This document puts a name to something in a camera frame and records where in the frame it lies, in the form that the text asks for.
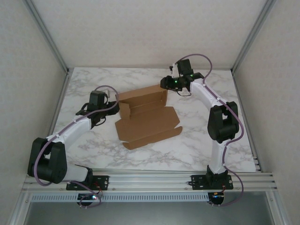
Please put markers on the brown cardboard box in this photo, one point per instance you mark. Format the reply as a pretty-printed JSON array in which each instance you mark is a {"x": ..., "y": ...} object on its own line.
[{"x": 145, "y": 126}]

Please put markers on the aluminium side rail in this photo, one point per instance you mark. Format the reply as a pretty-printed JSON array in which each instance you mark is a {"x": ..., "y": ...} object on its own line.
[
  {"x": 246, "y": 117},
  {"x": 62, "y": 93}
]

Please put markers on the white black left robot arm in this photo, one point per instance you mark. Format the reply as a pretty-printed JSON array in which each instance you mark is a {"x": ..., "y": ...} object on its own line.
[{"x": 54, "y": 161}]

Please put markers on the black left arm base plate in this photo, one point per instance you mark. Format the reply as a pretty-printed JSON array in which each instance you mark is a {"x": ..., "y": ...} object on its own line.
[{"x": 102, "y": 185}]

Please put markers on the aluminium frame post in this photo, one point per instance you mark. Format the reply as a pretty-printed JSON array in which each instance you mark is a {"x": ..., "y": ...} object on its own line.
[
  {"x": 18, "y": 211},
  {"x": 252, "y": 35},
  {"x": 279, "y": 211},
  {"x": 48, "y": 35}
]

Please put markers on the long aluminium mounting rail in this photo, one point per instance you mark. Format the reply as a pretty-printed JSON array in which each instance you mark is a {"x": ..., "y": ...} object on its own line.
[{"x": 150, "y": 181}]

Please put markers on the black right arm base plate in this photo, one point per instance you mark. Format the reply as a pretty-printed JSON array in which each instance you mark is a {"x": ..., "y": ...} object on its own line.
[{"x": 198, "y": 184}]

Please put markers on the lower aluminium frame post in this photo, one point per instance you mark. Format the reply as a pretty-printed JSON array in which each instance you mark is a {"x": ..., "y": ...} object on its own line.
[
  {"x": 279, "y": 211},
  {"x": 18, "y": 211}
]

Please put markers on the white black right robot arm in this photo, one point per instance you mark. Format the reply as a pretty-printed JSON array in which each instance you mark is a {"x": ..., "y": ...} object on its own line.
[{"x": 222, "y": 124}]

